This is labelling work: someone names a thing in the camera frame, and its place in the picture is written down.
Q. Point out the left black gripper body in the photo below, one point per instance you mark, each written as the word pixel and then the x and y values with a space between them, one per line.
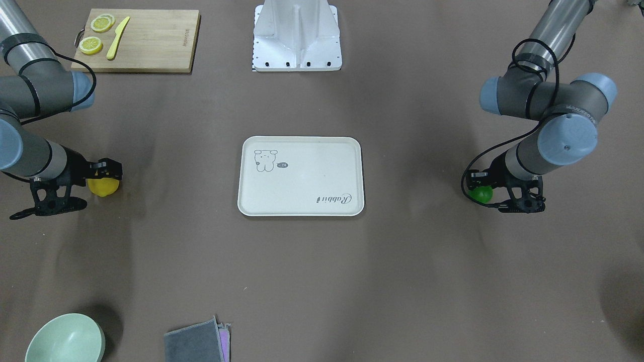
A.
pixel 496 168

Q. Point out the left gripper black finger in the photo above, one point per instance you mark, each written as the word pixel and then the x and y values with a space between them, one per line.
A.
pixel 478 179

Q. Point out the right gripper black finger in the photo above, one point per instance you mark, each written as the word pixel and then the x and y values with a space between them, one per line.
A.
pixel 105 168

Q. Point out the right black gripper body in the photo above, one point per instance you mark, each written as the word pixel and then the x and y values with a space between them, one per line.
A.
pixel 77 166

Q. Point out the green lime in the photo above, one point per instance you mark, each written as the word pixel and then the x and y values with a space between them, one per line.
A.
pixel 482 194

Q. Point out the yellow lemon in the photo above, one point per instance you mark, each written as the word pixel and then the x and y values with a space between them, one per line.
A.
pixel 104 186

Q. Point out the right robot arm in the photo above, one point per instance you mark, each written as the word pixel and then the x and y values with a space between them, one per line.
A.
pixel 41 88

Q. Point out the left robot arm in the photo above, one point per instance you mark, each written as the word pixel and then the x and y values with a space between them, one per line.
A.
pixel 567 115

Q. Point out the cream rabbit tray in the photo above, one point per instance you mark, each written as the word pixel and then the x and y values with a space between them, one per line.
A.
pixel 301 176

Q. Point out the yellow plastic knife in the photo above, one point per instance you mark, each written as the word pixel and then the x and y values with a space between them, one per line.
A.
pixel 114 46

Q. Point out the lemon slice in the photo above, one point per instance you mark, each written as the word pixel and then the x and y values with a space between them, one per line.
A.
pixel 102 23
pixel 90 45

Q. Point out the wooden cutting board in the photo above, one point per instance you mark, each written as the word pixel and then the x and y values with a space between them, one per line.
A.
pixel 153 41

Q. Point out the mint green bowl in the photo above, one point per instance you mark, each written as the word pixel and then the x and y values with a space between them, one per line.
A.
pixel 69 337

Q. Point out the grey folded cloth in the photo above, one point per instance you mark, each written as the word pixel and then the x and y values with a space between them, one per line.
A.
pixel 206 341

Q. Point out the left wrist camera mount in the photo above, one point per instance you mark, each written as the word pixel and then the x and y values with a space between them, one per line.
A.
pixel 525 195

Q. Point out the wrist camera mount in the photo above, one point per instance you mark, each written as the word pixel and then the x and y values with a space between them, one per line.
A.
pixel 51 198
pixel 525 195

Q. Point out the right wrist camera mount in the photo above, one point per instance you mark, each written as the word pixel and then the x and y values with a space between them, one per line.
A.
pixel 51 198

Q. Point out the white camera pillar mount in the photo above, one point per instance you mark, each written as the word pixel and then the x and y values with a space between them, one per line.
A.
pixel 299 36

